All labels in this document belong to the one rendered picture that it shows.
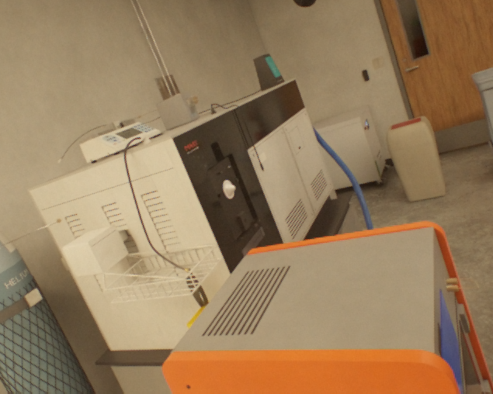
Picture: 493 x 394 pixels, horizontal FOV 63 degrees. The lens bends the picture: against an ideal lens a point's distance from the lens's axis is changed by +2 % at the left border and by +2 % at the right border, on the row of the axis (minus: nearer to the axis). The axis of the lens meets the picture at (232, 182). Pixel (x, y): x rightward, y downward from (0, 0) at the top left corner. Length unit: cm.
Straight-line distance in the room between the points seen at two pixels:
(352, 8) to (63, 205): 405
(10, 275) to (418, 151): 315
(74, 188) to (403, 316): 112
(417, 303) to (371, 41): 442
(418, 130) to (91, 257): 303
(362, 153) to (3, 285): 362
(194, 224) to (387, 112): 402
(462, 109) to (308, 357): 456
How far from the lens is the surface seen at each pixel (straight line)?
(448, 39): 491
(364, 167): 450
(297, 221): 174
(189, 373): 70
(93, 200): 141
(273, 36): 518
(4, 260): 164
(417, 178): 388
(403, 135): 376
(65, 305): 221
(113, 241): 130
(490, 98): 374
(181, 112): 172
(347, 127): 440
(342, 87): 502
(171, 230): 125
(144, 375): 173
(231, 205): 131
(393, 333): 58
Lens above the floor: 148
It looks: 11 degrees down
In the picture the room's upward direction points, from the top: 22 degrees counter-clockwise
